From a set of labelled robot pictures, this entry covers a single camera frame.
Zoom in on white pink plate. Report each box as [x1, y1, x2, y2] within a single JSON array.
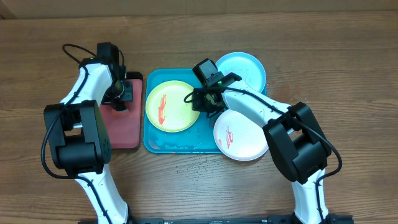
[[213, 110, 269, 161]]

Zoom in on yellow-green plate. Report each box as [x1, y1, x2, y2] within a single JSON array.
[[146, 80, 200, 133]]

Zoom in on light blue plate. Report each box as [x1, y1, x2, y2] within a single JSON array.
[[216, 52, 266, 95]]

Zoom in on dark green sponge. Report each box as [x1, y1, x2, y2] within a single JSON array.
[[113, 103, 129, 113]]

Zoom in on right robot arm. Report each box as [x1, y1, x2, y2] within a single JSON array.
[[183, 73, 332, 223]]

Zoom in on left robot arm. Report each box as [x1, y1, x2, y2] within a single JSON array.
[[40, 42, 135, 223]]

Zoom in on teal plastic tray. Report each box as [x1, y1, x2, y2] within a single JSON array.
[[143, 68, 269, 155]]

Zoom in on black tray with red mat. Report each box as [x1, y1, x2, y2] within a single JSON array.
[[99, 72, 143, 150]]

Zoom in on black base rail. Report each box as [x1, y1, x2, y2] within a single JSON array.
[[127, 214, 354, 224]]

